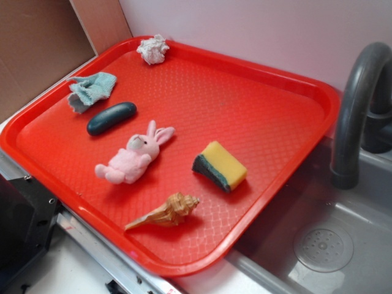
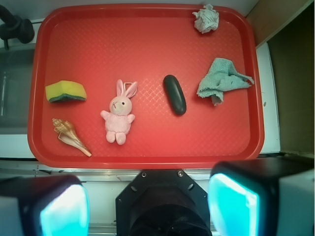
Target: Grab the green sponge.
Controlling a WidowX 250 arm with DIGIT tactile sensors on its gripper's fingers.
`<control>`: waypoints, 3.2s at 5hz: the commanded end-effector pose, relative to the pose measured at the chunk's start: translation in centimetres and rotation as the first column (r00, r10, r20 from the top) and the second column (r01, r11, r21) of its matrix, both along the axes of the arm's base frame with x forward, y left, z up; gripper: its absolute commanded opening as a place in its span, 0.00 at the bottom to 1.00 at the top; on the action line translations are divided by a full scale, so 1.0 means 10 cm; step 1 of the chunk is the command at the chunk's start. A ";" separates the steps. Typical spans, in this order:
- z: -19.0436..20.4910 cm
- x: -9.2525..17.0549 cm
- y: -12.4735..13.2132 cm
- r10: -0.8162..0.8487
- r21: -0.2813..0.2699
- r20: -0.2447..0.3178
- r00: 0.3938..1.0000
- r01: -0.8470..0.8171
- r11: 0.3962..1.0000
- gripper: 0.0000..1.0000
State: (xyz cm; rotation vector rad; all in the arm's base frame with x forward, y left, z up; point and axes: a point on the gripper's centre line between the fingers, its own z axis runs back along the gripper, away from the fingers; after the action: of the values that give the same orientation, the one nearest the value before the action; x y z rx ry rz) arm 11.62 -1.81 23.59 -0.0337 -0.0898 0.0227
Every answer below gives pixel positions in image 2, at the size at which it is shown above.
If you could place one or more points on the steel sink basin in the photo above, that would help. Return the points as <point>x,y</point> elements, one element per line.
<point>15,85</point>

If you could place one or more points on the black faucet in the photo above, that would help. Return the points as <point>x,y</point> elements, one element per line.
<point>14,27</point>

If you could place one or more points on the yellow green sponge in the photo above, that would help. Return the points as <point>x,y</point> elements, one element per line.
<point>63,91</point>

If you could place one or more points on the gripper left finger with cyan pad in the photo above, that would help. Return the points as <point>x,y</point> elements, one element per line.
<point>44,206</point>

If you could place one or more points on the crumpled white paper ball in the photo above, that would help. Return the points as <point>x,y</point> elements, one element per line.
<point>206,19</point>

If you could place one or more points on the pink plush bunny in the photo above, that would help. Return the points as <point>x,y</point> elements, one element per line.
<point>119,118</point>

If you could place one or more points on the tan conch seashell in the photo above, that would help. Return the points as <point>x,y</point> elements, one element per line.
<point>67,134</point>

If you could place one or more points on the red plastic tray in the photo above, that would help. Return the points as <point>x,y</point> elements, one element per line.
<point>97,45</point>

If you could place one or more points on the light teal cloth rag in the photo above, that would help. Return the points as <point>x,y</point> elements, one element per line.
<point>222,77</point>

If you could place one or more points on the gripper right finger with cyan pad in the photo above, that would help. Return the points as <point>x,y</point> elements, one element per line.
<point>263,198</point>

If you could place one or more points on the black oval stone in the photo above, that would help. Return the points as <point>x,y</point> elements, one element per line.
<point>175,95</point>

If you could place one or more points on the black octagonal mount plate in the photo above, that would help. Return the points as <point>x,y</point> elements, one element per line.
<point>162,203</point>

